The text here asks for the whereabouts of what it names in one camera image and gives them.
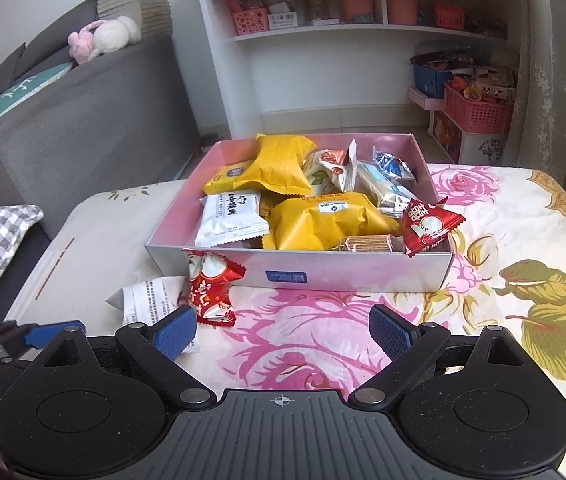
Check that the white bookshelf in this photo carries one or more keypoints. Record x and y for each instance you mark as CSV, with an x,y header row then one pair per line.
x,y
323,80

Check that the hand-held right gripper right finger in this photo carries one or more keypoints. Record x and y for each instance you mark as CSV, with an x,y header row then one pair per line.
x,y
388,330

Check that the small blue and silver packet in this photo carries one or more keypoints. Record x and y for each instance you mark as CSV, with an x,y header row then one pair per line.
x,y
390,165

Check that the small white box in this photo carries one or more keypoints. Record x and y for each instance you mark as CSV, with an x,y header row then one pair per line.
x,y
282,20

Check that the small red basket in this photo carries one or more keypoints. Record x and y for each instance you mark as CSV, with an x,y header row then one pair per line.
x,y
449,16

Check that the white packet with black print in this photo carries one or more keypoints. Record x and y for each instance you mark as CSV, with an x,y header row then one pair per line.
x,y
230,217

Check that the grey sofa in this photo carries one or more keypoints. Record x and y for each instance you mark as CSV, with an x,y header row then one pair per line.
x,y
103,120

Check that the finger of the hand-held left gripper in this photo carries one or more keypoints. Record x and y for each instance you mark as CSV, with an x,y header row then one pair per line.
x,y
43,335

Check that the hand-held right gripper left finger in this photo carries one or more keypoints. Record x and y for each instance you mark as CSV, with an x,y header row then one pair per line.
x,y
175,330

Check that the small pink basket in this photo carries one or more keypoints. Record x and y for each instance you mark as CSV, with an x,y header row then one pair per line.
x,y
250,21

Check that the lace curtain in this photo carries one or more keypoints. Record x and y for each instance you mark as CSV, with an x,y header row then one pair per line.
x,y
548,60

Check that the white nut packet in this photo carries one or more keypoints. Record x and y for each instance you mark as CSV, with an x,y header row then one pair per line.
x,y
330,167
148,302

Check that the large pink plastic basket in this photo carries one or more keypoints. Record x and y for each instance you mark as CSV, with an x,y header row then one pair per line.
x,y
478,110

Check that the small yellow blue-label packet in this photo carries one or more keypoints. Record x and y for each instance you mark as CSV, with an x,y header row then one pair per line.
x,y
228,175

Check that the red candy packet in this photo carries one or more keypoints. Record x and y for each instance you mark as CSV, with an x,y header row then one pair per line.
x,y
210,285
428,227

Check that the pink cardboard box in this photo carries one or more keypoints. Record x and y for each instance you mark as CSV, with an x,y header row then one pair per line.
x,y
338,272

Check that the blue storage box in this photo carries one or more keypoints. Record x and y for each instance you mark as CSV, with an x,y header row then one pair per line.
x,y
430,82

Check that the pink and white plush toy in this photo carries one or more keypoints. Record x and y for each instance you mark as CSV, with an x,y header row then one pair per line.
x,y
105,37

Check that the orange biscuit packet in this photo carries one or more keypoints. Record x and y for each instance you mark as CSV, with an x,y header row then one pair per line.
x,y
368,243

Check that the teal patterned cushion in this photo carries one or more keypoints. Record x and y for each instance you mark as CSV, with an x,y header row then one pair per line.
x,y
13,92

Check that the long white and blue packet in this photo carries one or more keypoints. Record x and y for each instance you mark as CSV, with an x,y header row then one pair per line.
x,y
380,192

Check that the large yellow snack packet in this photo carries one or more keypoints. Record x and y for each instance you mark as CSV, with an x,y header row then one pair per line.
x,y
313,222
275,162

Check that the pink low stand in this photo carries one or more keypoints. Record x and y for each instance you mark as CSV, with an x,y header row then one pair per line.
x,y
423,99

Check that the clear jar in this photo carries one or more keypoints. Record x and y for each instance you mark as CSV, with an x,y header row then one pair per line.
x,y
320,7

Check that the white printed storage box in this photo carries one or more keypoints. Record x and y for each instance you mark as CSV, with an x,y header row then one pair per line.
x,y
468,147

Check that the floral sheet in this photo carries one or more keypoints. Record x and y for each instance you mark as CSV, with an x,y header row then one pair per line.
x,y
503,220

